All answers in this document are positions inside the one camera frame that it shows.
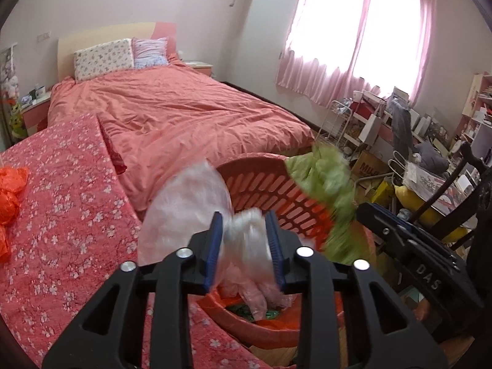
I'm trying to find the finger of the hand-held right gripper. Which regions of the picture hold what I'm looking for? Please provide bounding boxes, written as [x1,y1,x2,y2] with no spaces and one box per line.
[375,204,423,236]
[355,202,412,247]

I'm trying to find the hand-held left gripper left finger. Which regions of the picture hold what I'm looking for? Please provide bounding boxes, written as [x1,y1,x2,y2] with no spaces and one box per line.
[42,211,224,369]

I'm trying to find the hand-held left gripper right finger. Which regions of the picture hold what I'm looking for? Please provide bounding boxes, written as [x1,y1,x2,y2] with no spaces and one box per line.
[264,211,448,369]

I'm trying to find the white translucent plastic bag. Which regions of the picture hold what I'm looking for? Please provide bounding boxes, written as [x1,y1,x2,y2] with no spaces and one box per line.
[136,161,316,316]

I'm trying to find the olive green plastic bag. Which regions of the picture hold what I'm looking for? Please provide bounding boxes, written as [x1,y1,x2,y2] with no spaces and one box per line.
[284,144,360,262]

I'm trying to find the orange plastic laundry basket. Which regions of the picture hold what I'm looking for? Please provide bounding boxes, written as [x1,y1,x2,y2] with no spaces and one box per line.
[200,153,379,350]

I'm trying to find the dark green plastic bag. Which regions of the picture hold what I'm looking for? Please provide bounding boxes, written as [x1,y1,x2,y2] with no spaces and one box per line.
[227,303,281,321]

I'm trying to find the yellow plush cushion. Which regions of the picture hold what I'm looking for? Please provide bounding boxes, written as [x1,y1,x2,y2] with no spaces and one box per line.
[394,184,473,243]

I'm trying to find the cardboard box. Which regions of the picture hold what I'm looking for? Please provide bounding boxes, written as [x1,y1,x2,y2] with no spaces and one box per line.
[351,150,391,179]

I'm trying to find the cluttered white desk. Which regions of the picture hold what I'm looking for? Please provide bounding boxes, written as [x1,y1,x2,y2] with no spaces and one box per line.
[346,88,462,170]

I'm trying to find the dark wooden chair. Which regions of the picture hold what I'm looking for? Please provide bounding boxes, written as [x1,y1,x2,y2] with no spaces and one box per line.
[417,140,492,239]

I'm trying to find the pink bookshelf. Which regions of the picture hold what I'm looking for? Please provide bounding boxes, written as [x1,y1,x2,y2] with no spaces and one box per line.
[459,73,492,154]

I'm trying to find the bed with orange duvet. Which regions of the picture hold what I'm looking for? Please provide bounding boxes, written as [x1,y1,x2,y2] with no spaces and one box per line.
[48,59,316,212]

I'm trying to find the pink floral blanket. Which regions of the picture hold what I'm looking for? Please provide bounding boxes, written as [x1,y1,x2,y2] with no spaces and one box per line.
[0,113,270,369]

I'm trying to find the pink curtain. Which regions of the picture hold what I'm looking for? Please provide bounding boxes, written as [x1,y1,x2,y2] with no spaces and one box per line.
[276,0,441,108]

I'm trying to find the pink striped pillow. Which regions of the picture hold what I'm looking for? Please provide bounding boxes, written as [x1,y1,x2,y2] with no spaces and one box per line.
[132,37,170,68]

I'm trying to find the balled orange plastic bag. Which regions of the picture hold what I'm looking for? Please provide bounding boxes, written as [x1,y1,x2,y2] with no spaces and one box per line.
[0,191,20,225]

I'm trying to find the crumpled orange plastic bag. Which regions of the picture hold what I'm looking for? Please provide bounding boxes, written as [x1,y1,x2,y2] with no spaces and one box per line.
[0,166,29,193]

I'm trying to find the white floral pillow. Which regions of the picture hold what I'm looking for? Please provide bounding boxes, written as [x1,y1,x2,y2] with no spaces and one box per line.
[73,38,135,82]

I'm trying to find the pink nightstand with mug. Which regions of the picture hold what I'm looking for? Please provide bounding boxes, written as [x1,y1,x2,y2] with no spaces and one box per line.
[21,92,52,139]

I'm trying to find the beige pink headboard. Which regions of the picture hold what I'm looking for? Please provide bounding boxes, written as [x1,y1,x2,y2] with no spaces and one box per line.
[58,22,178,81]

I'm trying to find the plush toy display case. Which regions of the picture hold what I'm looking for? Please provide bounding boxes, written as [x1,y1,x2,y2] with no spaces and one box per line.
[0,44,27,139]

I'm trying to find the white wire rack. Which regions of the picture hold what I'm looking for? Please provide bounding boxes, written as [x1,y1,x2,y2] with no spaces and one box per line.
[319,100,352,150]

